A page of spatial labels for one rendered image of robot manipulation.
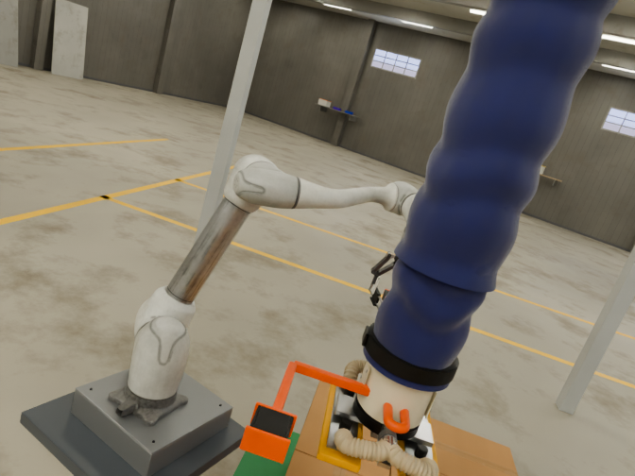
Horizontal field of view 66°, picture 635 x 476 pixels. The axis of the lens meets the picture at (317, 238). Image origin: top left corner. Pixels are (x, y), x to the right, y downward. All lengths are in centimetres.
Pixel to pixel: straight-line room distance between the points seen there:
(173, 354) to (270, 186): 57
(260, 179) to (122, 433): 83
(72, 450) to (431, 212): 120
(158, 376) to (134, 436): 17
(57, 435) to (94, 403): 13
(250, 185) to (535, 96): 79
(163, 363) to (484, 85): 113
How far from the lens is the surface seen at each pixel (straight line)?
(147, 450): 156
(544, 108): 104
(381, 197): 176
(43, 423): 176
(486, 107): 102
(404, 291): 110
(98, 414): 168
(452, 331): 113
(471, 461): 256
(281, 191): 145
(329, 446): 121
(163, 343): 155
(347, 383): 123
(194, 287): 170
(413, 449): 132
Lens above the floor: 188
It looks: 16 degrees down
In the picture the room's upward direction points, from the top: 17 degrees clockwise
